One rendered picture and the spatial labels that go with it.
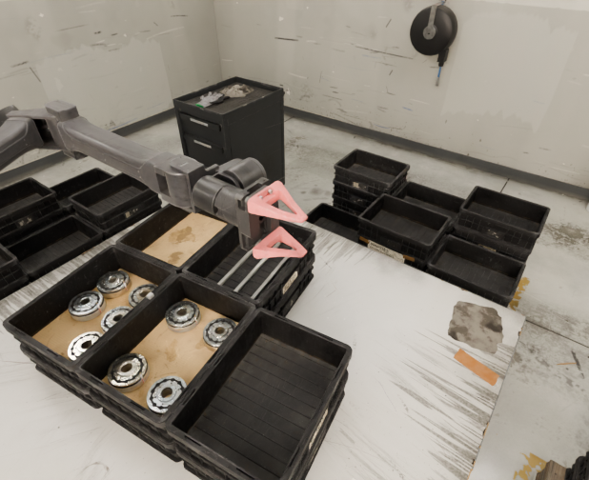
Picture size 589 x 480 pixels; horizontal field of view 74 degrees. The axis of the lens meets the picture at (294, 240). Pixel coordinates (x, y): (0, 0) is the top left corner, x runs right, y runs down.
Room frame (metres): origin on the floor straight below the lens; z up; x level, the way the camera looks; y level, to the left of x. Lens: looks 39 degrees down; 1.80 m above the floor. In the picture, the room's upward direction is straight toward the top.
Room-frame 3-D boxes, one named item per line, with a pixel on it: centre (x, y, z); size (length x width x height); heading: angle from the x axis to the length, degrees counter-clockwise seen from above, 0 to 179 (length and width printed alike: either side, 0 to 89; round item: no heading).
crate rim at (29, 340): (0.80, 0.60, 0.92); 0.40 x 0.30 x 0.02; 151
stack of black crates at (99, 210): (1.92, 1.04, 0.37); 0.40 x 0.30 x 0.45; 144
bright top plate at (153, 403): (0.53, 0.33, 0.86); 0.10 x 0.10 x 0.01
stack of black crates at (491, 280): (1.42, -0.90, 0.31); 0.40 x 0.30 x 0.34; 54
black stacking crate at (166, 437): (0.66, 0.33, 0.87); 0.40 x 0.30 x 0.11; 151
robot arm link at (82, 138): (0.69, 0.34, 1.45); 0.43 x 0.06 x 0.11; 54
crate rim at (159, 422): (0.66, 0.33, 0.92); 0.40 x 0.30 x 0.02; 151
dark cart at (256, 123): (2.65, 0.43, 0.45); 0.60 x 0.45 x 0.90; 144
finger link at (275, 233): (0.46, 0.02, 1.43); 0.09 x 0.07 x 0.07; 53
